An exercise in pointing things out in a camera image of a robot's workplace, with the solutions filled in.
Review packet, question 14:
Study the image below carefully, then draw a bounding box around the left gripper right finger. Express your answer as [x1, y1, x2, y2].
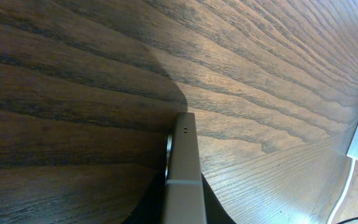
[201, 174, 236, 224]

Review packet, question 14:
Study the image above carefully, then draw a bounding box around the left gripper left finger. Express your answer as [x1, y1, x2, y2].
[122, 172, 165, 224]

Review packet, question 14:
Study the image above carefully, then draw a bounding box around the Galaxy S25 Ultra smartphone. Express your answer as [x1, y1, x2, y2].
[161, 113, 207, 224]

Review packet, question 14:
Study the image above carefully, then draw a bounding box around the white power strip cord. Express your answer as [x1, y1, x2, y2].
[326, 157, 357, 224]

